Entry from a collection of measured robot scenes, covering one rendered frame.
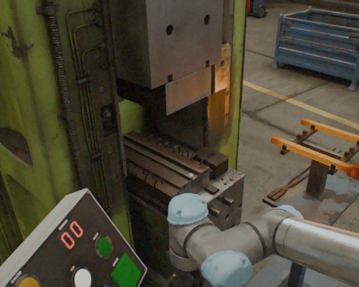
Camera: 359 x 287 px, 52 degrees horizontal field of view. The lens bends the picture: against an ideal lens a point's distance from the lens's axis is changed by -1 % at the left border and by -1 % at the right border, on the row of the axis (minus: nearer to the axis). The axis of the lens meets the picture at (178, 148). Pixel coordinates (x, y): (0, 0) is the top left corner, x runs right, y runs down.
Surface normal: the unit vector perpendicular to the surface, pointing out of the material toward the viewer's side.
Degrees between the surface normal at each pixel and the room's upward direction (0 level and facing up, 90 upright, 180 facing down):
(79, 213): 60
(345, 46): 89
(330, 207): 0
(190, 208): 0
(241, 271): 90
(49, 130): 90
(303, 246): 68
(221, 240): 0
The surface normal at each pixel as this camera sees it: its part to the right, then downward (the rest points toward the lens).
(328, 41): -0.73, 0.36
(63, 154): 0.73, 0.34
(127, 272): 0.81, -0.30
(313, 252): -0.89, -0.15
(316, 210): -0.03, -0.85
